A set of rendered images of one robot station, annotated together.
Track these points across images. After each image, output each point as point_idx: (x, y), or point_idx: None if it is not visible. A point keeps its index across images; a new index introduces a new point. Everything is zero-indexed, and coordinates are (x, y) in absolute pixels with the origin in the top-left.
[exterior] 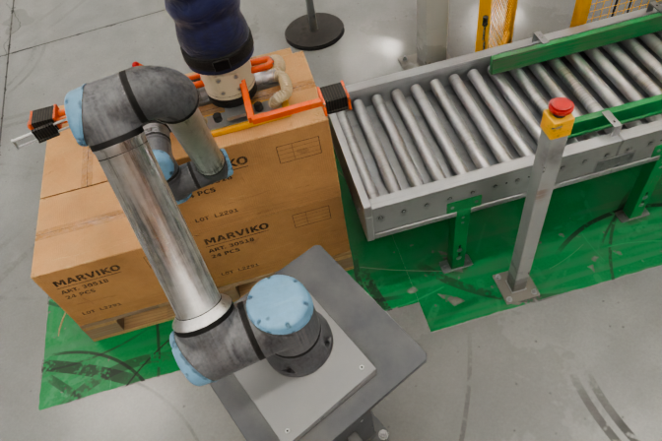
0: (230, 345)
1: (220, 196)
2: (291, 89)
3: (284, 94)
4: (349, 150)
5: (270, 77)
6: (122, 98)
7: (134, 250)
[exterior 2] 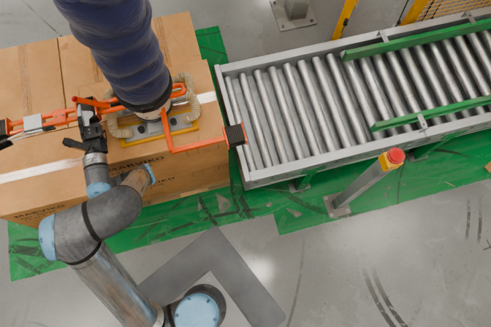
0: None
1: None
2: (199, 112)
3: (194, 117)
4: None
5: (183, 98)
6: (87, 237)
7: (75, 198)
